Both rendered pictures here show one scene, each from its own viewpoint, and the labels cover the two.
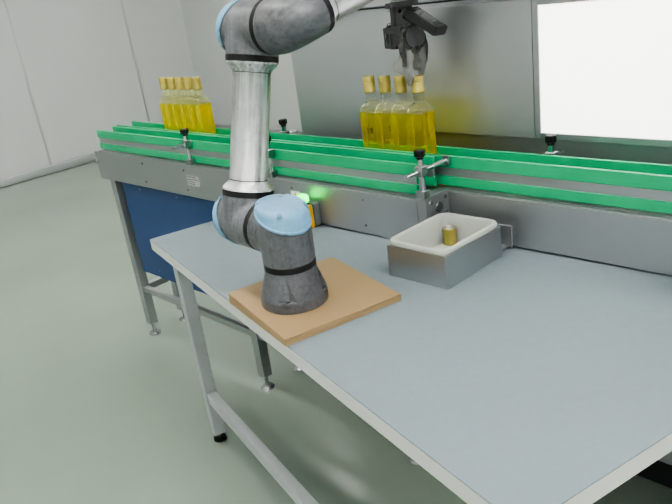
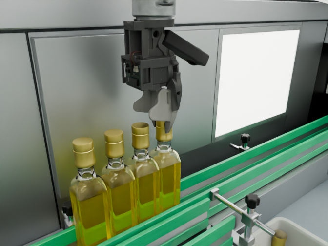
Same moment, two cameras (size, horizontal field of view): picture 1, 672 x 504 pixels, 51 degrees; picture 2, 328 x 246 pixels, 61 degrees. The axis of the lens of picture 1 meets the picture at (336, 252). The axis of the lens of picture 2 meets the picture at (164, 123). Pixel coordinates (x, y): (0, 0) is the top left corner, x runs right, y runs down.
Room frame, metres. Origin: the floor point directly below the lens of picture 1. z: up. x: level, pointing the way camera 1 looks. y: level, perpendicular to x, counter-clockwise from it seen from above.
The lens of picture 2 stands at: (1.82, 0.25, 1.36)
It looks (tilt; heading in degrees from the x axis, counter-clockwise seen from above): 22 degrees down; 275
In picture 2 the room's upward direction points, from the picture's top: straight up
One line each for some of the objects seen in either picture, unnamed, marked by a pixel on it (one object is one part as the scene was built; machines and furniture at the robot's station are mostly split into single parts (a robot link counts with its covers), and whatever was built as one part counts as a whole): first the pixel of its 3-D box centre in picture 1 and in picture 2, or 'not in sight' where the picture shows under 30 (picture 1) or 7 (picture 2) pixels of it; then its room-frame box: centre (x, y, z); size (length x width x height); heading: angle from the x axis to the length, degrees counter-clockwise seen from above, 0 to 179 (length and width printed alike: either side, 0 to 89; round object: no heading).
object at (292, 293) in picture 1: (292, 278); not in sight; (1.43, 0.10, 0.82); 0.15 x 0.15 x 0.10
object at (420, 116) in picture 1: (422, 140); (164, 190); (1.87, -0.28, 0.99); 0.06 x 0.06 x 0.21; 42
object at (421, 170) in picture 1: (427, 171); (240, 215); (1.70, -0.26, 0.95); 0.17 x 0.03 x 0.12; 132
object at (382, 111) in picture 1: (390, 138); (119, 211); (1.95, -0.20, 0.99); 0.06 x 0.06 x 0.21; 42
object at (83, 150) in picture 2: (369, 83); (84, 152); (2.00, -0.16, 1.14); 0.04 x 0.04 x 0.04
